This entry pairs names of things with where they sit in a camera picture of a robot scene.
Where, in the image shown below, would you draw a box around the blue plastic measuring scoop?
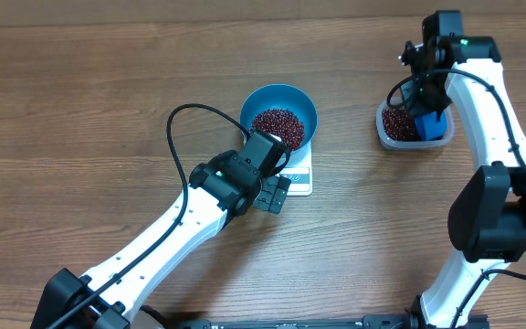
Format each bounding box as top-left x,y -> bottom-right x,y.
414,112 -> 447,141

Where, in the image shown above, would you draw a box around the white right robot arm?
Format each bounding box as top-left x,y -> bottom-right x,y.
394,10 -> 526,328

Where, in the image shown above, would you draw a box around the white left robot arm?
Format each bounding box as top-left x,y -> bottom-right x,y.
31,131 -> 290,328

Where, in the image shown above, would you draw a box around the white digital kitchen scale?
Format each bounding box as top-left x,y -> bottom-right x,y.
279,143 -> 313,196

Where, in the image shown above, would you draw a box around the red beans in bowl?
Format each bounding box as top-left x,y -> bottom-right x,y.
250,108 -> 305,151

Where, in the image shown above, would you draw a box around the teal plastic bowl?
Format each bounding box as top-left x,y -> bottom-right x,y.
239,84 -> 318,155

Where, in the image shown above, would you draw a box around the red adzuki beans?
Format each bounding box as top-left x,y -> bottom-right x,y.
382,108 -> 421,142

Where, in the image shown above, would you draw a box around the clear plastic food container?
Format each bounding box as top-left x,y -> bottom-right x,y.
375,101 -> 455,151

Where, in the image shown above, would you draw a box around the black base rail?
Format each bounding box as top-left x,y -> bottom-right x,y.
166,313 -> 490,329

